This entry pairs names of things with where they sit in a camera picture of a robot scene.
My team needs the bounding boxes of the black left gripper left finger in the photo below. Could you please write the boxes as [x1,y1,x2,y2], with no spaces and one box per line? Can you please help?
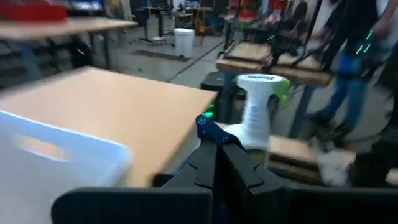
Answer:
[51,141,218,224]

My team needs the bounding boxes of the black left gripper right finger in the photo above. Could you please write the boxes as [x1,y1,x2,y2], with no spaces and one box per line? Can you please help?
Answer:
[222,143,398,224]

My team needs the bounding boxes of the navy dotted garment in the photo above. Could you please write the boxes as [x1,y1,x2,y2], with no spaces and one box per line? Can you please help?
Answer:
[195,114,246,152]

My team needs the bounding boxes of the white plastic laundry basket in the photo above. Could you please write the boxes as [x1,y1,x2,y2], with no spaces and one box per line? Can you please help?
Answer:
[0,110,135,224]

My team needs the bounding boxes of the tan wooden desk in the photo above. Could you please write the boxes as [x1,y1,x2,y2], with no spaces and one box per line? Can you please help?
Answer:
[0,66,218,188]

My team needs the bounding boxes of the white spray bottle green trigger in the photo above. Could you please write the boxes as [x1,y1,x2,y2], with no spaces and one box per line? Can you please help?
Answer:
[223,73,292,151]

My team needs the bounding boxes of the person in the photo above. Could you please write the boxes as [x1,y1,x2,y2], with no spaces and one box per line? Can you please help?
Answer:
[306,0,398,147]

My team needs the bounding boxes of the wooden table blue legs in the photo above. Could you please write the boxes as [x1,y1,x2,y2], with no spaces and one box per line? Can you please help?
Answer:
[216,41,334,139]

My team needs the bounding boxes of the white cylindrical trash bin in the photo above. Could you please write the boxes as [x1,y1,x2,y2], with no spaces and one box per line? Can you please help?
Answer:
[174,27,196,58]

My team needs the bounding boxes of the light wooden desk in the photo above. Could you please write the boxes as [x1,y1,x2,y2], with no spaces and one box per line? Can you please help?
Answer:
[0,17,139,73]

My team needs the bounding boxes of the red storage box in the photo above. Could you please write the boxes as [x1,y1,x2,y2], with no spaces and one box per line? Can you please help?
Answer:
[0,0,68,22]

